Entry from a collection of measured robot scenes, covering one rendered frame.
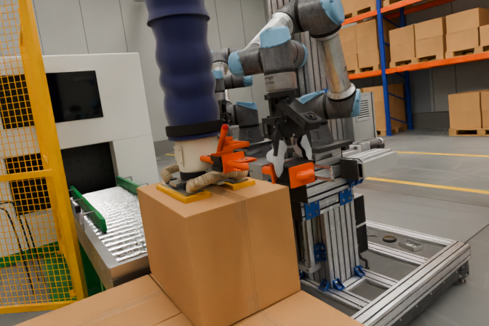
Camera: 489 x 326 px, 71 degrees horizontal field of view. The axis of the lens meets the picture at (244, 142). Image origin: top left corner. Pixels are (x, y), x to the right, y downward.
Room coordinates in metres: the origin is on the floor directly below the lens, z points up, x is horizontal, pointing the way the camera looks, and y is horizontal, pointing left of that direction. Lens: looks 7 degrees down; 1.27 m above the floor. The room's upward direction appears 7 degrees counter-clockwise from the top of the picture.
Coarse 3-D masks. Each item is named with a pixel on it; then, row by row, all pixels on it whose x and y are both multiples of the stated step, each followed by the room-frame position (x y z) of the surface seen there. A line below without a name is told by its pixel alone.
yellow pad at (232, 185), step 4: (224, 180) 1.34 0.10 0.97; (228, 180) 1.32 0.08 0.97; (232, 180) 1.31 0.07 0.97; (236, 180) 1.30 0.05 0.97; (240, 180) 1.29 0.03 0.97; (244, 180) 1.30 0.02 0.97; (248, 180) 1.29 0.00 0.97; (252, 180) 1.29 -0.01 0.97; (224, 184) 1.31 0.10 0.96; (228, 184) 1.28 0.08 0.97; (232, 184) 1.27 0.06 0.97; (236, 184) 1.26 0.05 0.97; (240, 184) 1.26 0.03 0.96; (244, 184) 1.27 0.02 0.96; (248, 184) 1.28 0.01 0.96; (252, 184) 1.29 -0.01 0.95; (228, 188) 1.28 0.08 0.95; (232, 188) 1.25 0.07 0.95; (236, 188) 1.25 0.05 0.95
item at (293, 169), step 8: (288, 160) 0.89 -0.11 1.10; (296, 160) 0.88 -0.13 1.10; (272, 168) 0.86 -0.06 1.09; (288, 168) 0.80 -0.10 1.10; (296, 168) 0.80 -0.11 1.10; (304, 168) 0.82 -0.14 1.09; (312, 168) 0.83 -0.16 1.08; (272, 176) 0.86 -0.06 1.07; (288, 176) 0.82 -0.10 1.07; (280, 184) 0.84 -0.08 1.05; (288, 184) 0.82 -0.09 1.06; (296, 184) 0.80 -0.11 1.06; (304, 184) 0.81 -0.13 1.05
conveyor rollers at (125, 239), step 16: (96, 192) 3.50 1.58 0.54; (112, 192) 3.42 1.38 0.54; (128, 192) 3.26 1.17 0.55; (96, 208) 2.83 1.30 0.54; (112, 208) 2.74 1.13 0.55; (128, 208) 2.71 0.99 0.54; (96, 224) 2.40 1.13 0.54; (112, 224) 2.31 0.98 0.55; (128, 224) 2.27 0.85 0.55; (112, 240) 2.03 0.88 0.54; (128, 240) 2.00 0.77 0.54; (144, 240) 1.96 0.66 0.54; (128, 256) 1.74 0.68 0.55
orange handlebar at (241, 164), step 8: (224, 144) 1.72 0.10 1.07; (232, 144) 1.64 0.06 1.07; (240, 144) 1.51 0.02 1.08; (248, 144) 1.53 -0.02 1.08; (208, 160) 1.22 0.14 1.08; (240, 160) 1.05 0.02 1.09; (248, 160) 1.04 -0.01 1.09; (256, 160) 1.03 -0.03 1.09; (240, 168) 1.03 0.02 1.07; (248, 168) 0.98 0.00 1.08; (264, 168) 0.92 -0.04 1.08; (296, 176) 0.80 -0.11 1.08; (304, 176) 0.80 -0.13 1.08; (312, 176) 0.81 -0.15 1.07
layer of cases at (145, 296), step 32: (128, 288) 1.40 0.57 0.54; (160, 288) 1.37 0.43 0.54; (32, 320) 1.25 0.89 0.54; (64, 320) 1.22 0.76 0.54; (96, 320) 1.19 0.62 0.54; (128, 320) 1.17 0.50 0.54; (160, 320) 1.14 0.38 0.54; (256, 320) 1.07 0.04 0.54; (288, 320) 1.05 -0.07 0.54; (320, 320) 1.03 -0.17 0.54; (352, 320) 1.01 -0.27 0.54
